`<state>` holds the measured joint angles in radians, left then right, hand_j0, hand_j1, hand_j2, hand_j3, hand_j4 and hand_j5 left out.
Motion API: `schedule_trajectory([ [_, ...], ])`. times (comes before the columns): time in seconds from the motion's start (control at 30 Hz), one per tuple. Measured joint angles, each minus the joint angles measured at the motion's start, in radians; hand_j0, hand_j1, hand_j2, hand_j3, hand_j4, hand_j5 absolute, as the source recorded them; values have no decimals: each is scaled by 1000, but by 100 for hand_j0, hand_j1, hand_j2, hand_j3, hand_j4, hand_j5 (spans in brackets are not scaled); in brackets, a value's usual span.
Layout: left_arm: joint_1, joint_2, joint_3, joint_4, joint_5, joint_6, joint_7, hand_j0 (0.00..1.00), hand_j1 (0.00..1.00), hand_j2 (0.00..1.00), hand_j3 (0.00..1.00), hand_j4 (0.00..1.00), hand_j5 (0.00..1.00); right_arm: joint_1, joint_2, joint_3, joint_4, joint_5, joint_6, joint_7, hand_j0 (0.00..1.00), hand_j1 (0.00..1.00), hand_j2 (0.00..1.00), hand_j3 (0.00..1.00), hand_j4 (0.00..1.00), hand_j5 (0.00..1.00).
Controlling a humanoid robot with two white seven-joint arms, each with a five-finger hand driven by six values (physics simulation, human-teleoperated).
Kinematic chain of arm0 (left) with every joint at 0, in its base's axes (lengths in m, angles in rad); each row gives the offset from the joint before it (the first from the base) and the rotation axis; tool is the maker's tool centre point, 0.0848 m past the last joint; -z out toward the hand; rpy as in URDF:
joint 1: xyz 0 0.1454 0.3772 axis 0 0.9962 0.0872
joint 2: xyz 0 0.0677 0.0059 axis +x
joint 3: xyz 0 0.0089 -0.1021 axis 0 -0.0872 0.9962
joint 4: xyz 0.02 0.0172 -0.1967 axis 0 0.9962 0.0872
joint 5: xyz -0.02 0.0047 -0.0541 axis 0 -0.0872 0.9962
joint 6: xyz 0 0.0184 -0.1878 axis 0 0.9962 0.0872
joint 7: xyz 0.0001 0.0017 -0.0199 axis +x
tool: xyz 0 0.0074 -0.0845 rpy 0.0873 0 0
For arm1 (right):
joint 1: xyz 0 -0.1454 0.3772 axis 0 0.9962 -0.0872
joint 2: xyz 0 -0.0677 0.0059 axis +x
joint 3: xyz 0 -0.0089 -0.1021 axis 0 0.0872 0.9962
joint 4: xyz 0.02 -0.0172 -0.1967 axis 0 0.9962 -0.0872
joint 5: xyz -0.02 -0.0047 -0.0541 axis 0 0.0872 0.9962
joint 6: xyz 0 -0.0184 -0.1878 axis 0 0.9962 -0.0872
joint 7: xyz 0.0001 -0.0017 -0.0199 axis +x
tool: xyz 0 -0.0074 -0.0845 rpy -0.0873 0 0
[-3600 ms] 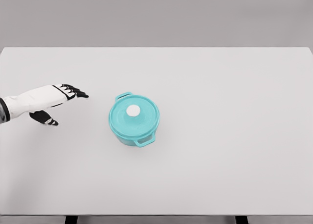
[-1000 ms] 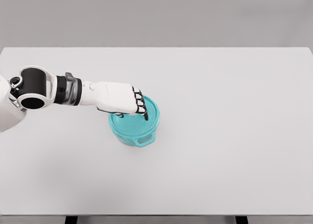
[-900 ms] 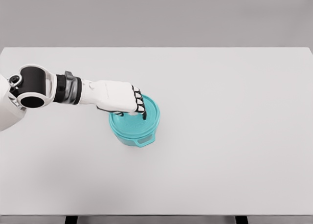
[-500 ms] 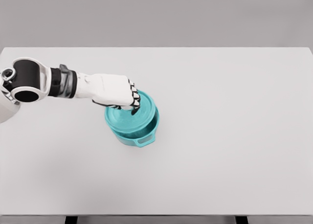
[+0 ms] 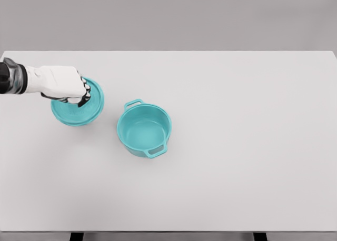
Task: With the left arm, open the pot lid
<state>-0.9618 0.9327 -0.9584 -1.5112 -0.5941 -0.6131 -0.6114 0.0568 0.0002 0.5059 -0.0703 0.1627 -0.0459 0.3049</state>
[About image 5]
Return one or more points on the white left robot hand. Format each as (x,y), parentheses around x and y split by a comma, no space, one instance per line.
(65,80)

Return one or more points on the teal pot lid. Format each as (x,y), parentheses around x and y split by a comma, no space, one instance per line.
(76,114)

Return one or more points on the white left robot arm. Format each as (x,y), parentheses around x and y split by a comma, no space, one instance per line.
(18,79)

